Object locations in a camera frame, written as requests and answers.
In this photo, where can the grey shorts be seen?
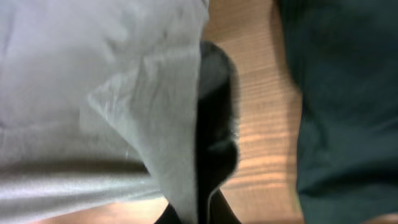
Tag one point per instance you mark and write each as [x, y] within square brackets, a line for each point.
[112, 101]

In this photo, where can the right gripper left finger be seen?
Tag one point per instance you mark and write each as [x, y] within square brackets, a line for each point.
[169, 216]

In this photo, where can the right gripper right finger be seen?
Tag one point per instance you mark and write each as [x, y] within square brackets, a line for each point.
[219, 210]

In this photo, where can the black shorts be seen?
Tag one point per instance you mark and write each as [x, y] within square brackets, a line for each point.
[342, 54]

